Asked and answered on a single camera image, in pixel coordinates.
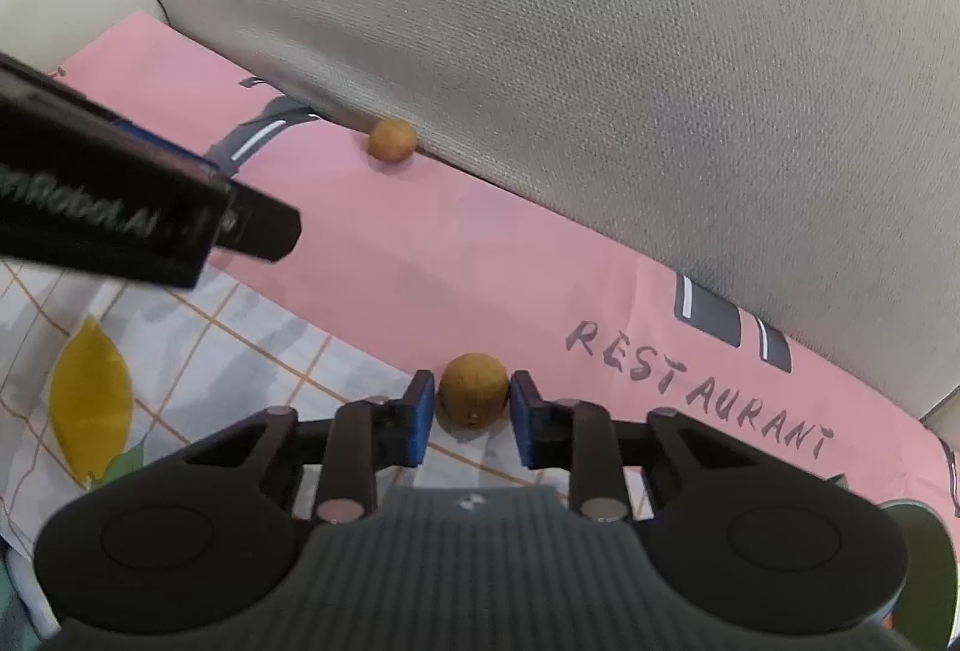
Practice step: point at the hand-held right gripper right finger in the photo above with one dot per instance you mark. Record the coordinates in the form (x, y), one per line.
(523, 422)

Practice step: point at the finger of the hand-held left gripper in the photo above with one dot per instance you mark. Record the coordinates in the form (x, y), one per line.
(172, 147)
(259, 222)

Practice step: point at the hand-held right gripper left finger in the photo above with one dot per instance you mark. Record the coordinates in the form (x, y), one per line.
(421, 418)

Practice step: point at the brown kiwi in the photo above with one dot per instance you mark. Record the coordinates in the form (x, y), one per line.
(472, 396)
(391, 139)

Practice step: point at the pink printed blanket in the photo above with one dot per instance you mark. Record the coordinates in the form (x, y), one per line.
(450, 246)

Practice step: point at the beige sofa armrest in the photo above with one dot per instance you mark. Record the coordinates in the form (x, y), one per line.
(67, 6)

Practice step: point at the beige sofa backrest cushion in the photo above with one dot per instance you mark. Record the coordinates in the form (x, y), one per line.
(562, 21)

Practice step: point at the teal cloth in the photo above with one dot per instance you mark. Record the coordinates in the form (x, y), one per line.
(13, 598)

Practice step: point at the dark green round object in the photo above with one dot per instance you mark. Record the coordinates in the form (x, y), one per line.
(926, 568)

